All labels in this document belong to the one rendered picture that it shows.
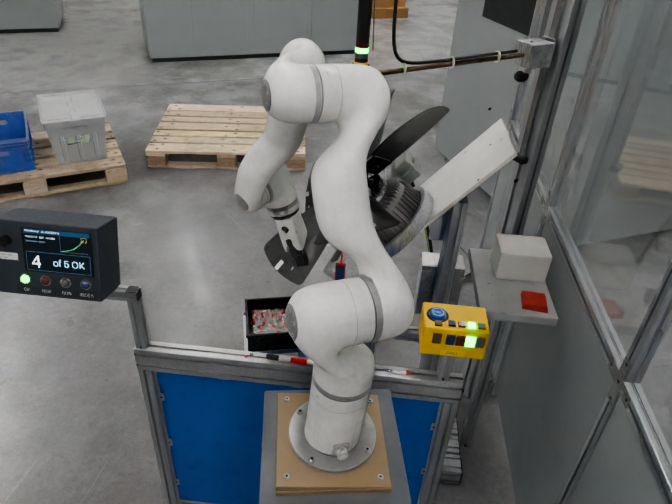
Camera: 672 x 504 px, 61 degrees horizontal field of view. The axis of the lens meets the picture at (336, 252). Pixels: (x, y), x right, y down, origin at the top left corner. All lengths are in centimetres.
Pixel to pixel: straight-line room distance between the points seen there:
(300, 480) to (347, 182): 61
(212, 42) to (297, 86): 619
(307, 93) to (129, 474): 184
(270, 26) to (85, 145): 345
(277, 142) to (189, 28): 584
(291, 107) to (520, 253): 116
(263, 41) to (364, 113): 627
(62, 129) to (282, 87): 345
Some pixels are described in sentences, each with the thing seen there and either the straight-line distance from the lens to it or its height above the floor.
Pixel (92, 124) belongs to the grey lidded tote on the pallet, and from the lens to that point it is 434.
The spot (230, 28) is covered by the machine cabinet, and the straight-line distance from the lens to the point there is 714.
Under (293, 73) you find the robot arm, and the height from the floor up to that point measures 170.
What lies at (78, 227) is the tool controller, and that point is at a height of 125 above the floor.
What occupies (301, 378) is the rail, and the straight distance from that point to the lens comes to 160.
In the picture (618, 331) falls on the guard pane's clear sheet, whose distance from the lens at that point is 163.
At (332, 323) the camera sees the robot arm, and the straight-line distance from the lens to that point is 95.
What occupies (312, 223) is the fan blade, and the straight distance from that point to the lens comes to 174.
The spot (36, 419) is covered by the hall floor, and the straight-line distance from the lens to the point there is 278.
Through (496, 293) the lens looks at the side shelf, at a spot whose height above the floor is 86.
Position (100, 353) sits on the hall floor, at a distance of 298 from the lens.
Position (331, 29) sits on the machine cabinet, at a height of 31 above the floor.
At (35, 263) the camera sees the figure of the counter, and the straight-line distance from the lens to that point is 154.
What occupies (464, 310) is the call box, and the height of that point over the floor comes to 107.
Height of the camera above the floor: 198
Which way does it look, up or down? 34 degrees down
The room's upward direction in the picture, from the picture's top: 3 degrees clockwise
